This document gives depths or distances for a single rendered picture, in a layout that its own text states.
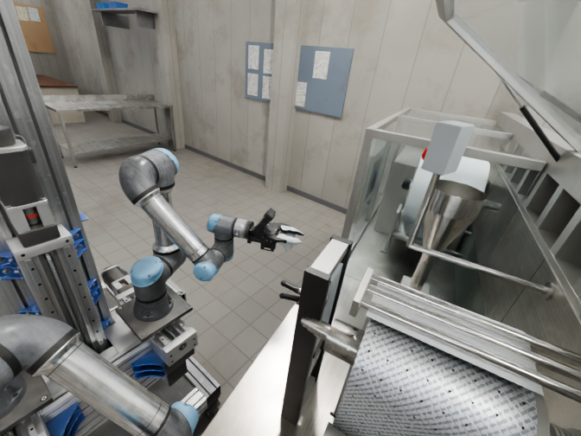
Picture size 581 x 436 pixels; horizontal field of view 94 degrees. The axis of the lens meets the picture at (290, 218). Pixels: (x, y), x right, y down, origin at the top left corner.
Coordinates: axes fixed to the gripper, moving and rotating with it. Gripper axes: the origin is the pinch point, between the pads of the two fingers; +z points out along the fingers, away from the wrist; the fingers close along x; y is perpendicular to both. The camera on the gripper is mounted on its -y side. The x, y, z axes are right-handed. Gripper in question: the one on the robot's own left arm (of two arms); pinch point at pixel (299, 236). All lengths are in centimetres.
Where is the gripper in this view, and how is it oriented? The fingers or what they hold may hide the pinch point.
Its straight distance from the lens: 100.1
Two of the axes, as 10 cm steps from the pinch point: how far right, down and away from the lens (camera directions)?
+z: 9.7, 1.9, -1.4
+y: -0.7, 8.0, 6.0
